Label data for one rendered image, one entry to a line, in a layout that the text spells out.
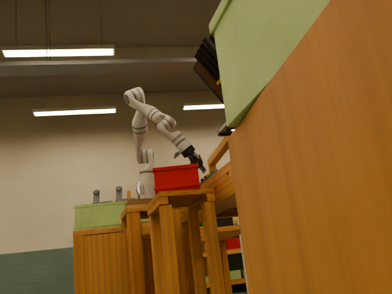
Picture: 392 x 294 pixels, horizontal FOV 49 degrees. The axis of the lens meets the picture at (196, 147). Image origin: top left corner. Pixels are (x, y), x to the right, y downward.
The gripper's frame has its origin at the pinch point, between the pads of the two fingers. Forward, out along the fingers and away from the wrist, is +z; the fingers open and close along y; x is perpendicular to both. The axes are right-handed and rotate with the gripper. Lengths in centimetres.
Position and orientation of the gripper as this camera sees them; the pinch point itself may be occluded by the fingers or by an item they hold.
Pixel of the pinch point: (203, 169)
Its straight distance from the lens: 231.6
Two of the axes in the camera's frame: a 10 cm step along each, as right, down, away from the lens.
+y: -2.5, 3.1, 9.2
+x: -7.2, 5.7, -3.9
